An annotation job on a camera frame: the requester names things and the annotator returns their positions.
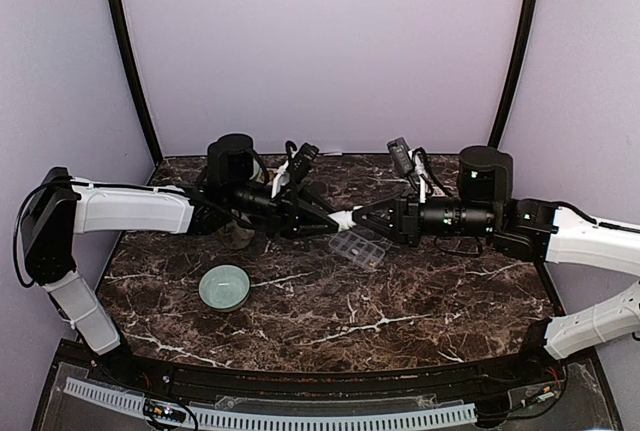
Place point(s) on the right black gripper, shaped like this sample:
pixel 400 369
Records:
pixel 405 219

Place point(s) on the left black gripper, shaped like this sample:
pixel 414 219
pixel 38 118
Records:
pixel 294 209

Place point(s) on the small white vial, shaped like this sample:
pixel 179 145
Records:
pixel 344 219

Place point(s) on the clear plastic pill organizer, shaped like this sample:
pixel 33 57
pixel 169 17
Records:
pixel 371 247

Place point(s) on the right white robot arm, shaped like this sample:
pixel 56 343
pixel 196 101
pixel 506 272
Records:
pixel 529 230

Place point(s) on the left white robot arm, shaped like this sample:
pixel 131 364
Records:
pixel 63 206

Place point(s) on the square floral plate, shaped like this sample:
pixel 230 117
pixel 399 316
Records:
pixel 272 175

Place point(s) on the white ceramic mug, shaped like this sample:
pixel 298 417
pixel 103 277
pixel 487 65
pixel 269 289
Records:
pixel 235 238

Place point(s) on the celadon bowl front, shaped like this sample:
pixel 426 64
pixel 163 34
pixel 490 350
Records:
pixel 225 288

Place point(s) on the white slotted cable duct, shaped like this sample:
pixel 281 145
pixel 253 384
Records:
pixel 235 413

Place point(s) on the black front rail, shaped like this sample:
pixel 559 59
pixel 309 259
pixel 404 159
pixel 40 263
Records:
pixel 495 381

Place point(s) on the right black frame post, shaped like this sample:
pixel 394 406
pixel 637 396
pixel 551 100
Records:
pixel 521 39

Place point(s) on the black frame post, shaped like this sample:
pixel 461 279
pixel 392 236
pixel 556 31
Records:
pixel 128 60
pixel 521 39

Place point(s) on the left black frame post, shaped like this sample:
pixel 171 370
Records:
pixel 128 60

